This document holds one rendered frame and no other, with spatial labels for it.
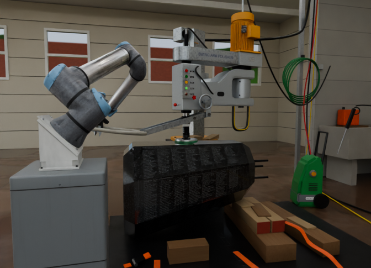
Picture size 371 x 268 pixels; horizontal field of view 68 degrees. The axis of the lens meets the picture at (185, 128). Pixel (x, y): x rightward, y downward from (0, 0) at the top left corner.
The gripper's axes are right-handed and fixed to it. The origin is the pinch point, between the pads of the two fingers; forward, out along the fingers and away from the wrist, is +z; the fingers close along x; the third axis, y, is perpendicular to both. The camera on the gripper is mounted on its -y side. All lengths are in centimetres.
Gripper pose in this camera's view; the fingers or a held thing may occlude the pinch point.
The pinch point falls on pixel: (97, 134)
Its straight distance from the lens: 255.8
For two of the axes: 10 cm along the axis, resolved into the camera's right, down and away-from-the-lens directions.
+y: -5.2, -0.3, -8.6
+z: -1.1, 9.9, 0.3
